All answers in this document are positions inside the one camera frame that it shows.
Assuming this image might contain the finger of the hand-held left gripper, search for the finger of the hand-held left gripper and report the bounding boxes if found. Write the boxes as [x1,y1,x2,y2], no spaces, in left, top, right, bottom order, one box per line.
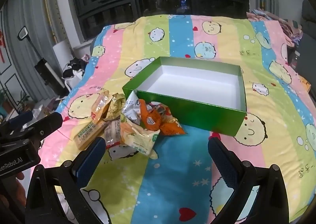
[0,110,34,136]
[23,112,64,141]

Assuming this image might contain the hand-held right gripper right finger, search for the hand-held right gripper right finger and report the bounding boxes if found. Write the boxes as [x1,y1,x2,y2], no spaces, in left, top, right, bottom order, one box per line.
[207,136,289,224]

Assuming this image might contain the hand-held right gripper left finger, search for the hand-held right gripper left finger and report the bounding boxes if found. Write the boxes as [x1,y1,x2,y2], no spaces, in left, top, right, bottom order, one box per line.
[25,136,106,224]

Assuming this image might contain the white snack packet red edges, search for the white snack packet red edges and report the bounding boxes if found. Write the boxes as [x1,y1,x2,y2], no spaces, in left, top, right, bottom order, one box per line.
[104,120,122,149]

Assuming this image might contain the green cardboard box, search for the green cardboard box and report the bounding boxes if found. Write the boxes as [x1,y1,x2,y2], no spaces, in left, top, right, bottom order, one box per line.
[122,56,247,138]

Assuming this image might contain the orange snack packet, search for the orange snack packet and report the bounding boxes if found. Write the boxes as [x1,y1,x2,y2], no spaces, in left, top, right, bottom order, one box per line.
[138,99,163,132]
[159,113,185,137]

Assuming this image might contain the person's left hand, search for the person's left hand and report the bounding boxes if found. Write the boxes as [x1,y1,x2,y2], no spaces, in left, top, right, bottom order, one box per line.
[0,170,28,212]

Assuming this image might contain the potted plants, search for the potted plants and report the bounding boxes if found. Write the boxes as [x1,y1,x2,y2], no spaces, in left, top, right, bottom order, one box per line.
[0,88,30,116]

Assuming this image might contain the yellow packet green label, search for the yellow packet green label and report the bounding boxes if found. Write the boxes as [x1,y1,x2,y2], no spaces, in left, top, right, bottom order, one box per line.
[74,119,109,150]

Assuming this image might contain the large pale yellow snack packet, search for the large pale yellow snack packet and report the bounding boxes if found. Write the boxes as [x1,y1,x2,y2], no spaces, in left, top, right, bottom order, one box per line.
[120,121,158,160]

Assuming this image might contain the yellow red snack packet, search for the yellow red snack packet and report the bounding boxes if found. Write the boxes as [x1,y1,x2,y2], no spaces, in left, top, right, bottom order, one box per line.
[91,90,113,122]

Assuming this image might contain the striped cartoon printed blanket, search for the striped cartoon printed blanket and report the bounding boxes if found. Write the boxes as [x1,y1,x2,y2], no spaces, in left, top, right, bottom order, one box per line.
[37,14,316,224]

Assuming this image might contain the gold snack packet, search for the gold snack packet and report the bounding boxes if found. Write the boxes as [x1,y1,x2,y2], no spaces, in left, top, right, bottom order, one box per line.
[106,93,126,119]

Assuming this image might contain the black and white cloth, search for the black and white cloth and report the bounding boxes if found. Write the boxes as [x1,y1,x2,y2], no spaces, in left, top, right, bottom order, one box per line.
[62,54,90,79]

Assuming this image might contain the silver white snack packet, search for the silver white snack packet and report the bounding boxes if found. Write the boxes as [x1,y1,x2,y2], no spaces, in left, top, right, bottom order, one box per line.
[121,91,144,124]

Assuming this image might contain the white bin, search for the white bin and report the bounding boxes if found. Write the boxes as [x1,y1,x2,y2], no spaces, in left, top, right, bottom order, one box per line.
[53,40,73,71]

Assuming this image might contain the small colourful snack packet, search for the small colourful snack packet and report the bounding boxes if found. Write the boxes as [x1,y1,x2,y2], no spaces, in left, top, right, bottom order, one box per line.
[146,102,172,116]

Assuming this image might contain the orange flat item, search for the orange flat item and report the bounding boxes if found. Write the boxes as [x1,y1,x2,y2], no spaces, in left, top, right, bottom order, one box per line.
[299,76,312,93]

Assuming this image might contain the pile of folded clothes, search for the pile of folded clothes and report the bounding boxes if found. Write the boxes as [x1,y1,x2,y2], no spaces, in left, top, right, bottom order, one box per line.
[247,8,304,47]

